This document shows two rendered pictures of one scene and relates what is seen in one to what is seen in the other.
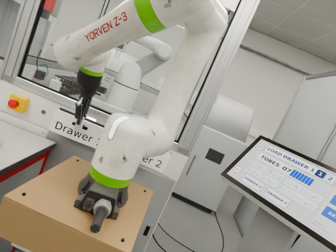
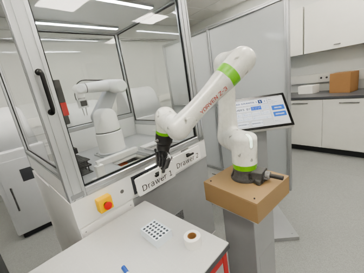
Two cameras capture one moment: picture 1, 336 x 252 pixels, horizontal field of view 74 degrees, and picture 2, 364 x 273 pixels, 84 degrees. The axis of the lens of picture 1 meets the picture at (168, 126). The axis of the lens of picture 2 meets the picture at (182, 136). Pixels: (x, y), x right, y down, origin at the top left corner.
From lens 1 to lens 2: 0.98 m
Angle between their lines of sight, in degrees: 39
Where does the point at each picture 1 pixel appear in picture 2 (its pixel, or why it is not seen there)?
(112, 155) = (255, 153)
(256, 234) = not seen: hidden behind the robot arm
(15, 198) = (258, 200)
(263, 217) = not seen: hidden behind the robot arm
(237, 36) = (190, 54)
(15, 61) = (76, 177)
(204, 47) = not seen: hidden behind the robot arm
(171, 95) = (233, 111)
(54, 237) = (273, 197)
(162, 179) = (201, 161)
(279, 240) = (263, 138)
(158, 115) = (233, 125)
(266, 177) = (245, 118)
